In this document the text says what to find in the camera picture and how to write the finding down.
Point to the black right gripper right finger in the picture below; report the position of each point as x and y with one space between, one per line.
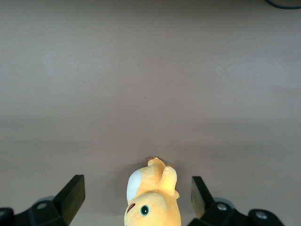
211 214

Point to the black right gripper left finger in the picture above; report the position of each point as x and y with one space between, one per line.
58 207

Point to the yellow plush toy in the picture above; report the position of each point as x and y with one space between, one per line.
152 202

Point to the dark round object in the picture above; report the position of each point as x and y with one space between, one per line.
284 4

